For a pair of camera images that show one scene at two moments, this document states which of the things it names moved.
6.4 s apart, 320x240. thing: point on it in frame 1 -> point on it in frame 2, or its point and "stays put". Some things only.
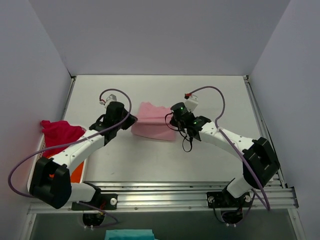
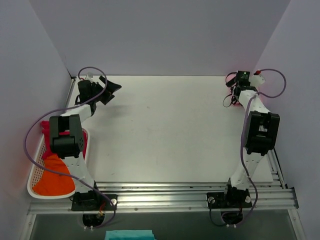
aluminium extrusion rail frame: (187, 197) stays put
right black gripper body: (175, 122) -> (231, 81)
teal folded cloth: (129, 234) stays put
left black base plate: (104, 201) stays put
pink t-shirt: (151, 123) -> (230, 77)
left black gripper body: (129, 120) -> (106, 90)
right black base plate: (226, 199) stays put
